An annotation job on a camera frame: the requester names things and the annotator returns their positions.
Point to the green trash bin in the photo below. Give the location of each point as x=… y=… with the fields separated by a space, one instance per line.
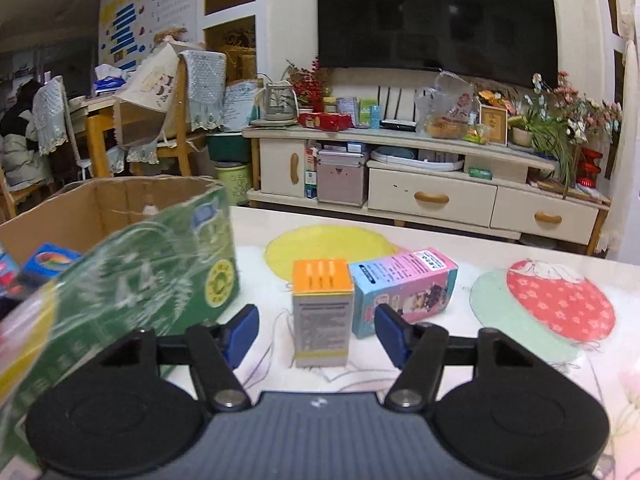
x=237 y=180

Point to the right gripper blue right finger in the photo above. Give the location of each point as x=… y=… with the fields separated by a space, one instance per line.
x=418 y=351

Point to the red gift box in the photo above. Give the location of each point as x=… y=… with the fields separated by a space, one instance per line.
x=325 y=121

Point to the plastic bag with snacks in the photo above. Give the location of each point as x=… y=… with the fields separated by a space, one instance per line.
x=443 y=110

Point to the white tv cabinet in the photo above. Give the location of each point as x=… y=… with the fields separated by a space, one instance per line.
x=498 y=192

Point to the wooden dining table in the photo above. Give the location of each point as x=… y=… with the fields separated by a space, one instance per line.
x=94 y=120

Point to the black television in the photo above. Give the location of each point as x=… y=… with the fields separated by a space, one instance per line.
x=502 y=40

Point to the orange white medicine box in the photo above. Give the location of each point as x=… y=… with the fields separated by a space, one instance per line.
x=323 y=304

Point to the tissue box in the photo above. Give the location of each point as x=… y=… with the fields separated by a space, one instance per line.
x=108 y=79

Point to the pink flower bouquet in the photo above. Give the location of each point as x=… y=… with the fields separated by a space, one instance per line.
x=581 y=120

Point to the green cardboard box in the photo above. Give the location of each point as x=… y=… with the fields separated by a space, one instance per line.
x=156 y=253

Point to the glass kettle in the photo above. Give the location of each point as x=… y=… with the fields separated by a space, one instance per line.
x=276 y=105

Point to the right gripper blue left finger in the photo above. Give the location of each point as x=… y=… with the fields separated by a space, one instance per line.
x=215 y=353

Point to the wall sticker chart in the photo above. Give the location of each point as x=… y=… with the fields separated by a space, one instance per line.
x=127 y=28

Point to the potted green plant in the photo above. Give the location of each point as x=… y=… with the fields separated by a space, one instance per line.
x=551 y=136

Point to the red vase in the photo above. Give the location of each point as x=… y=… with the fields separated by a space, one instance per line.
x=588 y=167

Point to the pink blue carton box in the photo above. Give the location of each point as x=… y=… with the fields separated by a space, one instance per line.
x=416 y=285

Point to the blue tissue pack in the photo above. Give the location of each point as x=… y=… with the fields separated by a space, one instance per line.
x=47 y=262

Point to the framed picture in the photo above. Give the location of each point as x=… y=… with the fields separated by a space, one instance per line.
x=496 y=120

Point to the pink storage box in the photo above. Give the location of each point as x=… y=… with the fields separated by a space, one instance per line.
x=341 y=177

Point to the wooden chair with cover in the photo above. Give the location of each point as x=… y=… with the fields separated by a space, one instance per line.
x=178 y=87

